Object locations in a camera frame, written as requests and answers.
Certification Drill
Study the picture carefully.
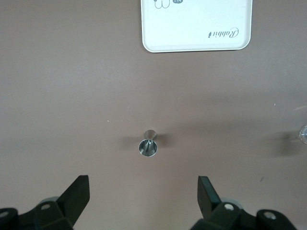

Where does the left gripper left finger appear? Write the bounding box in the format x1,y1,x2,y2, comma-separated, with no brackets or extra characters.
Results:
0,174,91,230

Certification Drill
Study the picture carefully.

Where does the clear wine glass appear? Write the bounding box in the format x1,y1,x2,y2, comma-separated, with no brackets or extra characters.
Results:
294,105,307,145

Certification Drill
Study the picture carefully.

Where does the white rabbit print tray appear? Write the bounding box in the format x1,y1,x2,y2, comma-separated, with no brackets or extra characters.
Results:
141,0,253,54

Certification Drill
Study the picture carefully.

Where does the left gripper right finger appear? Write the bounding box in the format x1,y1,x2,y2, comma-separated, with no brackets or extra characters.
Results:
191,175,298,230

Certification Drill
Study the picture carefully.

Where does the small steel jigger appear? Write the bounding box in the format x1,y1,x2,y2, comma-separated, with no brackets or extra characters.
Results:
138,129,158,157

